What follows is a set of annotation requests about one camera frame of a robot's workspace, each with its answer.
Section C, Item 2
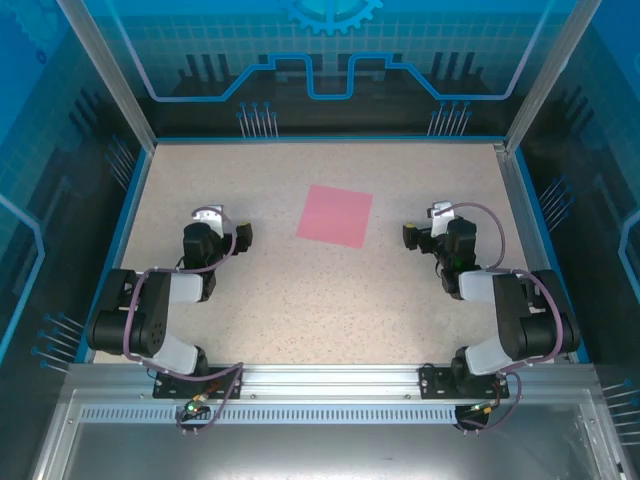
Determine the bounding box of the sheet metal tray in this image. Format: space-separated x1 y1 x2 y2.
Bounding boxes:
29 388 631 480

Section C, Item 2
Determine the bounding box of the aluminium frame post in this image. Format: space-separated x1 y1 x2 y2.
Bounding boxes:
502 0 604 154
53 0 159 151

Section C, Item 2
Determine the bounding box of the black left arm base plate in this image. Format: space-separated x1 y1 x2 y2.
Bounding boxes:
152 367 245 400

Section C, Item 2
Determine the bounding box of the aluminium mounting rail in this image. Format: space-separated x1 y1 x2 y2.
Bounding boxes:
66 363 600 401

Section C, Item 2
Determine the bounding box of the aluminium side rail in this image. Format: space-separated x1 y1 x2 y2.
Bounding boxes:
492 142 571 364

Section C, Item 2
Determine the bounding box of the slotted grey cable duct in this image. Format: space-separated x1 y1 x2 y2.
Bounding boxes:
78 406 569 426

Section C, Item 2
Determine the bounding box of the blue frame strip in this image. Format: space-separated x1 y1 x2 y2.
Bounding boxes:
512 149 591 364
82 147 157 365

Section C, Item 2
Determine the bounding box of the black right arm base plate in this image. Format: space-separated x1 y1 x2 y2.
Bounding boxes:
418 365 511 400

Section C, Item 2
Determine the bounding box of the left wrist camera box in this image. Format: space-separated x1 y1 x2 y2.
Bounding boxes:
191 203 226 236

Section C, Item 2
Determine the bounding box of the cable connector with green light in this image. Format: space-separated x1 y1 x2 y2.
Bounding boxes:
180 393 211 417
464 399 502 417

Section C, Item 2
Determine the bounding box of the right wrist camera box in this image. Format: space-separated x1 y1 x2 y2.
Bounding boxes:
428 201 456 239

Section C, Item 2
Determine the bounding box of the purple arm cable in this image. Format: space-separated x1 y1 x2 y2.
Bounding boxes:
433 201 565 436
122 205 246 437

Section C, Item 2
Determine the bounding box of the pink paper sheet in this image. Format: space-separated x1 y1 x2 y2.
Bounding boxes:
295 184 375 249

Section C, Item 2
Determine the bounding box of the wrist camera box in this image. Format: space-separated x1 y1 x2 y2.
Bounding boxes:
191 203 226 236
428 201 456 239

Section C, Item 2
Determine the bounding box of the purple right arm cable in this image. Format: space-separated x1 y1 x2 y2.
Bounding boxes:
433 201 565 436

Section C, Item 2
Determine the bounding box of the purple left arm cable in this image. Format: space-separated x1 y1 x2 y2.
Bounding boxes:
122 205 246 437

